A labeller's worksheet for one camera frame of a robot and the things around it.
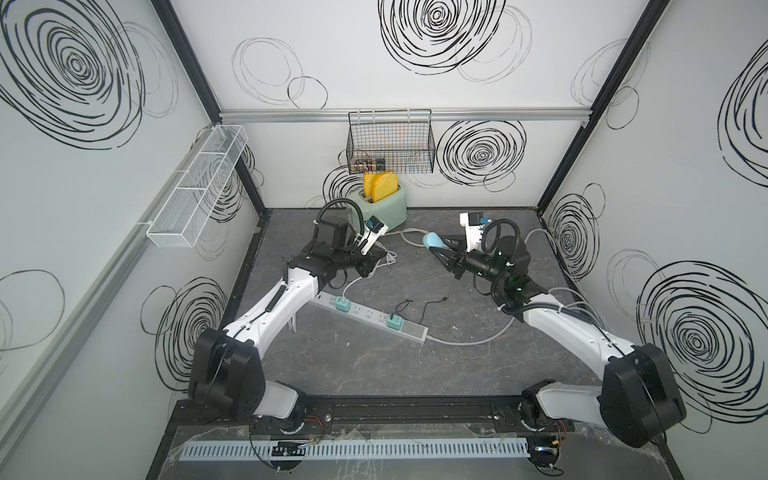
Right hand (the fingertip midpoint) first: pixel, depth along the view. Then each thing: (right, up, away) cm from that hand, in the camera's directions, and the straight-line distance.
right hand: (441, 240), depth 75 cm
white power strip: (-18, -23, +14) cm, 32 cm away
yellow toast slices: (-16, +18, +24) cm, 35 cm away
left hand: (-15, -3, +5) cm, 16 cm away
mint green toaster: (-12, +11, +30) cm, 34 cm away
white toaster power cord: (-5, +4, +37) cm, 38 cm away
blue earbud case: (-2, 0, 0) cm, 2 cm away
